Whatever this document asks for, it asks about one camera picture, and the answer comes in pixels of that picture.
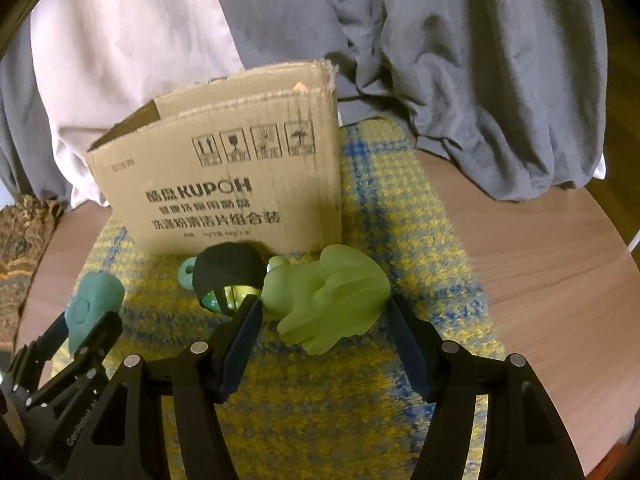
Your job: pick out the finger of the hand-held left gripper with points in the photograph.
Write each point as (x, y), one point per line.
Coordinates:
(102, 337)
(50, 336)

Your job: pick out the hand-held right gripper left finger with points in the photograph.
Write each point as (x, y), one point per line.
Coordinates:
(244, 342)

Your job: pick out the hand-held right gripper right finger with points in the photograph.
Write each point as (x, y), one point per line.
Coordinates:
(411, 355)

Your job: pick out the teal star plush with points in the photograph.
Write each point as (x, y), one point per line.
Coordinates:
(97, 295)

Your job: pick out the green frog toy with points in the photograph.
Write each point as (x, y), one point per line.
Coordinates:
(330, 300)

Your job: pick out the brown cardboard box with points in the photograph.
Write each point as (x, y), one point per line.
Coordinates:
(225, 170)

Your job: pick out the black ball toy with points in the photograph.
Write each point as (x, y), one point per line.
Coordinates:
(225, 265)

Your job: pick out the yellow blue woven mat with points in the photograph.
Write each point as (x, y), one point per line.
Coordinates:
(350, 410)

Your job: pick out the brown patterned cloth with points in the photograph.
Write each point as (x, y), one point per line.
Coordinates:
(25, 245)

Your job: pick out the white cloth corner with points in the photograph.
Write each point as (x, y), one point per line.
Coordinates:
(600, 166)

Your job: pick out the pale pink draped cloth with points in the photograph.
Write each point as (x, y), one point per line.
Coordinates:
(125, 60)

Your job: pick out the grey draped cloth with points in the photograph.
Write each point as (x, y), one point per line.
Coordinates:
(450, 60)

